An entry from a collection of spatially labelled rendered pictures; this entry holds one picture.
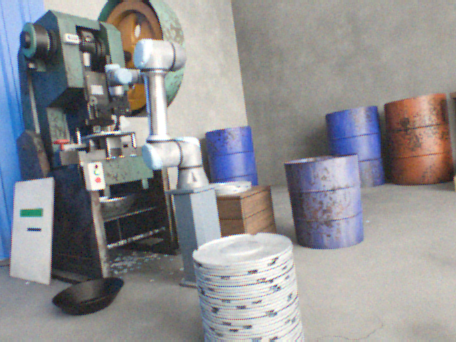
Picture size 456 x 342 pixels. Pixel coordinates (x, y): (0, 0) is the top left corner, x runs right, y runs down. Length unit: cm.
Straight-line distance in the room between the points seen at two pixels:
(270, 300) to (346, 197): 106
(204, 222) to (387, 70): 352
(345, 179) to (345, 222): 23
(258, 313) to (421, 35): 403
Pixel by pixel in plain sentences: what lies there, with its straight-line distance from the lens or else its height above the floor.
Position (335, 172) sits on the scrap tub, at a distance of 184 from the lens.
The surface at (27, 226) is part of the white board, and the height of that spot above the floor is 31.
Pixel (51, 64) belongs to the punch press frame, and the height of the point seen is 122.
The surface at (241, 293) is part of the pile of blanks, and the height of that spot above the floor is 22.
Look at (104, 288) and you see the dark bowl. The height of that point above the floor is 3.
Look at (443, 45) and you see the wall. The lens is 453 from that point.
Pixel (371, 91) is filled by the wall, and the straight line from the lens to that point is 461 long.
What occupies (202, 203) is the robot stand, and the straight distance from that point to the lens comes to 150.
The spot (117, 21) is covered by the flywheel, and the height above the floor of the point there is 161.
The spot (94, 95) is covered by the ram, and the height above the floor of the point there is 103.
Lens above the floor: 58
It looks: 3 degrees down
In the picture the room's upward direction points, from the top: 8 degrees counter-clockwise
